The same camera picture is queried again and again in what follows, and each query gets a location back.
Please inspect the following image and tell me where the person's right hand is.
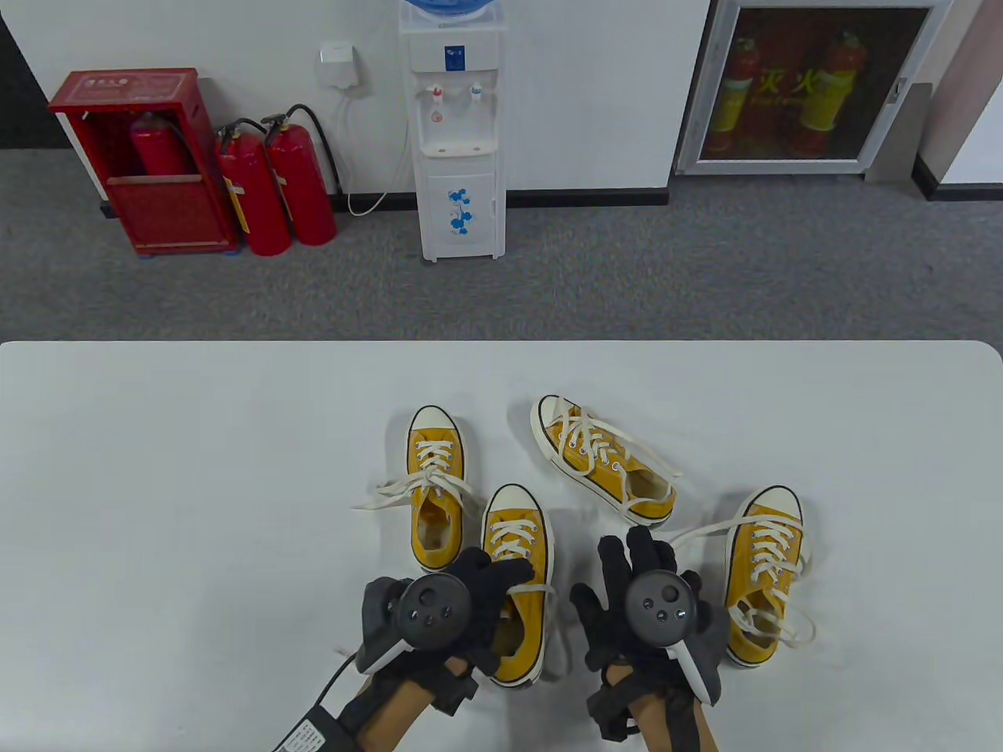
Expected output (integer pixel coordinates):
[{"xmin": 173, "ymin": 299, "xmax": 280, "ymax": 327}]
[{"xmin": 570, "ymin": 526, "xmax": 706, "ymax": 706}]

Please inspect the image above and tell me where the person's left hand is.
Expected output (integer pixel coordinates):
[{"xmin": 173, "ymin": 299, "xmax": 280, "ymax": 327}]
[{"xmin": 392, "ymin": 547, "xmax": 538, "ymax": 686}]

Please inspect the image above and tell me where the yellow canvas shoe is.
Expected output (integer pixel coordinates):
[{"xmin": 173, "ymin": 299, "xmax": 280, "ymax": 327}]
[
  {"xmin": 530, "ymin": 396, "xmax": 676, "ymax": 531},
  {"xmin": 407, "ymin": 405, "xmax": 467, "ymax": 573},
  {"xmin": 480, "ymin": 484, "xmax": 555, "ymax": 689},
  {"xmin": 721, "ymin": 486, "xmax": 808, "ymax": 669}
]

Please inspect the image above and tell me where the person's left forearm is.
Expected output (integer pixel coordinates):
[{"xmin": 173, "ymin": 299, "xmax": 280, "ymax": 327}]
[{"xmin": 345, "ymin": 654, "xmax": 471, "ymax": 752}]

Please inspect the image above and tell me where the person's right forearm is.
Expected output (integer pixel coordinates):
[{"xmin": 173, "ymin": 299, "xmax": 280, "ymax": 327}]
[{"xmin": 619, "ymin": 666, "xmax": 718, "ymax": 752}]

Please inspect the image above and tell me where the grey tracking controller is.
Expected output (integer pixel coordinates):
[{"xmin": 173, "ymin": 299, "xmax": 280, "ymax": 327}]
[
  {"xmin": 357, "ymin": 574, "xmax": 473, "ymax": 676},
  {"xmin": 625, "ymin": 570, "xmax": 726, "ymax": 706}
]

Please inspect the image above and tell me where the black labelled box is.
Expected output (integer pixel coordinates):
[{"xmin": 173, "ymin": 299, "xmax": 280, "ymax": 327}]
[{"xmin": 274, "ymin": 705, "xmax": 353, "ymax": 752}]

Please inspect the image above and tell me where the white water dispenser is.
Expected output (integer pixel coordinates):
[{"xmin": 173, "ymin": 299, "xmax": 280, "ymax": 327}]
[{"xmin": 398, "ymin": 8, "xmax": 506, "ymax": 263}]

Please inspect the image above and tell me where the red fire extinguisher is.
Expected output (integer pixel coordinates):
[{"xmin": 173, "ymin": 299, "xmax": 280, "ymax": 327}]
[
  {"xmin": 263, "ymin": 104, "xmax": 343, "ymax": 246},
  {"xmin": 215, "ymin": 119, "xmax": 292, "ymax": 257},
  {"xmin": 129, "ymin": 112, "xmax": 193, "ymax": 177}
]

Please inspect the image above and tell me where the red fire extinguisher cabinet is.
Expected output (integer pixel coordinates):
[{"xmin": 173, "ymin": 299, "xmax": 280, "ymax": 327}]
[{"xmin": 47, "ymin": 68, "xmax": 240, "ymax": 258}]

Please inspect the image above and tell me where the glass door fire cabinet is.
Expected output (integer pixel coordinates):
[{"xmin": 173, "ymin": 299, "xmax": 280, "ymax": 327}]
[{"xmin": 674, "ymin": 0, "xmax": 953, "ymax": 177}]

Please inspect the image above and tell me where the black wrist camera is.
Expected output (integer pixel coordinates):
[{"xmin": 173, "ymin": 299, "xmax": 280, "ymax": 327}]
[
  {"xmin": 588, "ymin": 681, "xmax": 639, "ymax": 741},
  {"xmin": 427, "ymin": 666, "xmax": 480, "ymax": 715}
]

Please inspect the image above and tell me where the black cable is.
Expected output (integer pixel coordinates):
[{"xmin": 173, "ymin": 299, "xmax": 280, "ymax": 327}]
[{"xmin": 310, "ymin": 650, "xmax": 359, "ymax": 710}]

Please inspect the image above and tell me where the white power cable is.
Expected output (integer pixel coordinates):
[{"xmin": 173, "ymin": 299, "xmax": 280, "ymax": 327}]
[{"xmin": 333, "ymin": 90, "xmax": 412, "ymax": 218}]

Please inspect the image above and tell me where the white wall box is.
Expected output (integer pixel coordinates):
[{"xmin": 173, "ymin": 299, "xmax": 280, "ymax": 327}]
[{"xmin": 317, "ymin": 41, "xmax": 368, "ymax": 96}]

